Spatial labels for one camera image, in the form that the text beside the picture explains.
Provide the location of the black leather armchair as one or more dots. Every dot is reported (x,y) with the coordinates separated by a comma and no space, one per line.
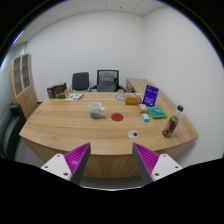
(11,131)

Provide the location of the flat round red coaster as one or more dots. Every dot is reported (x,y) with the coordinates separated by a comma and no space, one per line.
(117,117)

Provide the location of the round white paper disc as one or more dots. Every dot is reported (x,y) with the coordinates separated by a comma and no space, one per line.
(119,97)

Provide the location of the black office chair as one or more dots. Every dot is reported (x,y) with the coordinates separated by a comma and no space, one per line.
(80,81)

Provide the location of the wooden side desk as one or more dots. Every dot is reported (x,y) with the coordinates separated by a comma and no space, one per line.
(136,83)

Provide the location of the small light blue box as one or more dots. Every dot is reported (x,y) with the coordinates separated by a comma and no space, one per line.
(145,117)

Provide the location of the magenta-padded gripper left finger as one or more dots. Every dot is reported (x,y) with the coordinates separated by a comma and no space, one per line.
(77,159)

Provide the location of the white and grey mug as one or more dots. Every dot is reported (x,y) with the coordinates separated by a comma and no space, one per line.
(96,108)

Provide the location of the white colourful booklet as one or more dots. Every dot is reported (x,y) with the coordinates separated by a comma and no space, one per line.
(74,97)

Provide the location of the purple upright package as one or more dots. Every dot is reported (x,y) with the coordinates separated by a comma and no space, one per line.
(150,95)

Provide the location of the wooden shelf cabinet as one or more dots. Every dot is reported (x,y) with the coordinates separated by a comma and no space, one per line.
(24,96)

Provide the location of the orange-brown cardboard box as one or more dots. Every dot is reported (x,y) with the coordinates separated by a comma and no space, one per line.
(133,100)

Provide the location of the small tan packet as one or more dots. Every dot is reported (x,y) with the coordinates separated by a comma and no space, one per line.
(143,108)

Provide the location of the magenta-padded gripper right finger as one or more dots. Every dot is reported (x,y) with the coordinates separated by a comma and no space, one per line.
(146,159)

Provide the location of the grey mesh-back office chair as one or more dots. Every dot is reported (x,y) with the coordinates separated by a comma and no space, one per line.
(107,81)

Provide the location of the clear black-capped drink bottle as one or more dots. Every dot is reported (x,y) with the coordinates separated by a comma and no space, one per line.
(171,126)

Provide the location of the flat green box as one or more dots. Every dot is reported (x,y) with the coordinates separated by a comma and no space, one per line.
(157,112)

